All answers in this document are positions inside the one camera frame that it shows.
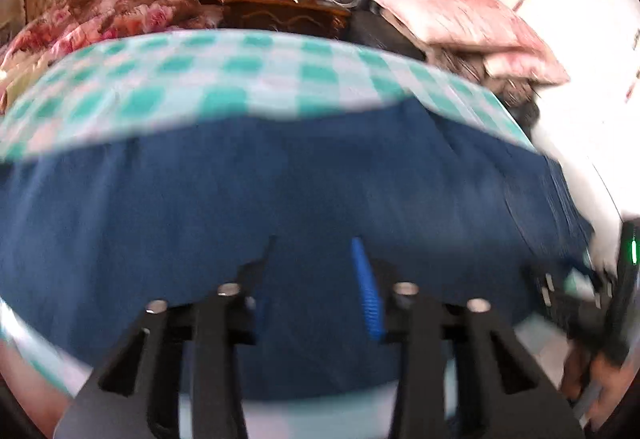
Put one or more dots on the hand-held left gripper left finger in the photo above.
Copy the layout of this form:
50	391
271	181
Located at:
251	278

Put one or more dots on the large pink floral pillow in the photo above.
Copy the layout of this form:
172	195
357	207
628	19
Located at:
460	14

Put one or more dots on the dark wooden nightstand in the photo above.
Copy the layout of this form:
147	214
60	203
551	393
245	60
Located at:
280	14

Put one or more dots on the small pink floral pillow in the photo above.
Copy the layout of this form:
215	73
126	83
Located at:
525	66

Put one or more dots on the green white checkered tablecloth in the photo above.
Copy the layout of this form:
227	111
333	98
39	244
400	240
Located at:
225	69

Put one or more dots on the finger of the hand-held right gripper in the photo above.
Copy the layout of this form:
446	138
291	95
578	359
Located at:
565	304

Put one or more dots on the plaid quilt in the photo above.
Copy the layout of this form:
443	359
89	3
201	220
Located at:
470	69

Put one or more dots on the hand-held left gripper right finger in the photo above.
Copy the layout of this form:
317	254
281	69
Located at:
367	289

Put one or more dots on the red floral blanket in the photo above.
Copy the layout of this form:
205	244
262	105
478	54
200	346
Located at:
125	11

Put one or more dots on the person's right hand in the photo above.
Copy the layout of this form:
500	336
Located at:
575	374

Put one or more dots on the blue pants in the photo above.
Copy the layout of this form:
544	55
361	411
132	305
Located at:
250	179

